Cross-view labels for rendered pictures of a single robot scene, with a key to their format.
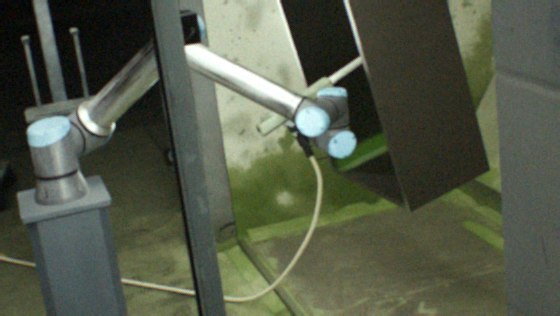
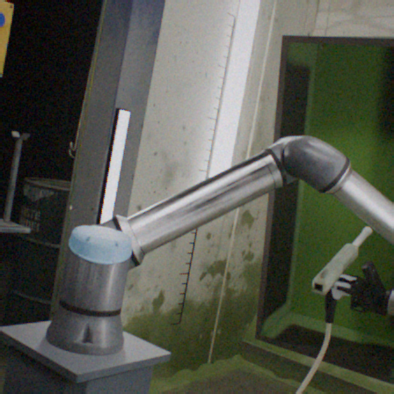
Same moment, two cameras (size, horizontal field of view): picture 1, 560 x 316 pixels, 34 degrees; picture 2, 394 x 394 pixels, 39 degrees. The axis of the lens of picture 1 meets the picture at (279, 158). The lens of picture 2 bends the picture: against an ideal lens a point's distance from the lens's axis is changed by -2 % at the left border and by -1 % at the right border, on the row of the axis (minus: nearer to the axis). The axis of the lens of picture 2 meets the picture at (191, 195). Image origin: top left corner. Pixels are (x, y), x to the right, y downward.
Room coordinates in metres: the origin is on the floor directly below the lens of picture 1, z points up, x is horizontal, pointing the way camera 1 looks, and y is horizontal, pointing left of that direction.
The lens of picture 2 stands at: (1.91, 1.42, 1.11)
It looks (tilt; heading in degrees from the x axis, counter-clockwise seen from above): 3 degrees down; 324
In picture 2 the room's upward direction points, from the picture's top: 10 degrees clockwise
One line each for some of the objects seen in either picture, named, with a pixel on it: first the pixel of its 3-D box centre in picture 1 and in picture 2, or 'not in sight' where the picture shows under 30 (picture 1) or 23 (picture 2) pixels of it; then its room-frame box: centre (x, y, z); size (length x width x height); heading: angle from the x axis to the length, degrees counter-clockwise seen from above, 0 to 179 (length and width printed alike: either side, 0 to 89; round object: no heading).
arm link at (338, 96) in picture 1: (332, 108); not in sight; (2.80, -0.19, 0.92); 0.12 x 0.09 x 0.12; 153
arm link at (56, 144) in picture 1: (53, 145); (97, 266); (3.12, 0.78, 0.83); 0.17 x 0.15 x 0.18; 153
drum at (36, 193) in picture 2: not in sight; (64, 265); (4.76, 0.11, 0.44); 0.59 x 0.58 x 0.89; 177
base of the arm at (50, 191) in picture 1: (59, 182); (88, 321); (3.11, 0.78, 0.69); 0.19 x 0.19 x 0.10
